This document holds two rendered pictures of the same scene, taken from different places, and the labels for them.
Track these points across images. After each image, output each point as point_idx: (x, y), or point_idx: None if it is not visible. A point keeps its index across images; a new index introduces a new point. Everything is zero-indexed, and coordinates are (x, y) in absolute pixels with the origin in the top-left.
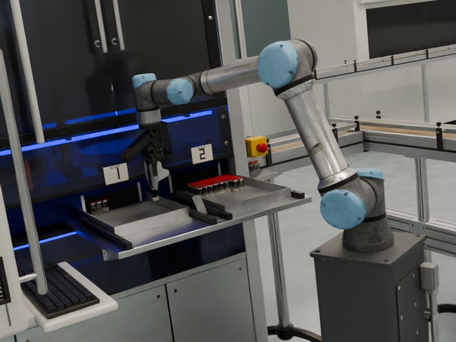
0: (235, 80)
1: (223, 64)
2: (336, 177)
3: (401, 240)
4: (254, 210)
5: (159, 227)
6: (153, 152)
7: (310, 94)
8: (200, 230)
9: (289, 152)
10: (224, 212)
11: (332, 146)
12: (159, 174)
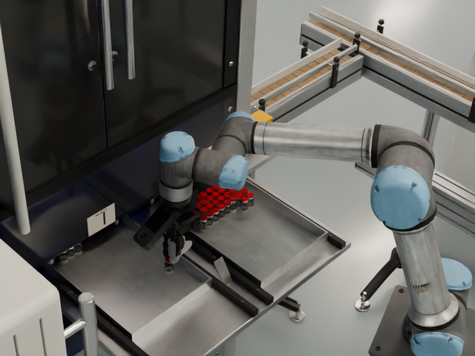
0: (307, 155)
1: (240, 42)
2: (440, 318)
3: (466, 328)
4: (291, 277)
5: (182, 316)
6: (179, 231)
7: (430, 229)
8: (240, 328)
9: (283, 107)
10: (262, 293)
11: (442, 284)
12: (182, 249)
